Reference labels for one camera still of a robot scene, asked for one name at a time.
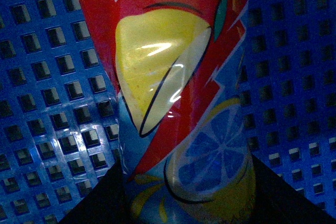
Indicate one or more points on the blue plastic shopping basket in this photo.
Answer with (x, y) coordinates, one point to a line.
(59, 123)

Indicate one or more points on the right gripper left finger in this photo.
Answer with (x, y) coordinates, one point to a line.
(104, 204)

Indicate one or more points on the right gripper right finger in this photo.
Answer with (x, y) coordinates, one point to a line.
(278, 202)

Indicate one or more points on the red yellow iced tea bottle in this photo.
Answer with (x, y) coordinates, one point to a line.
(175, 66)

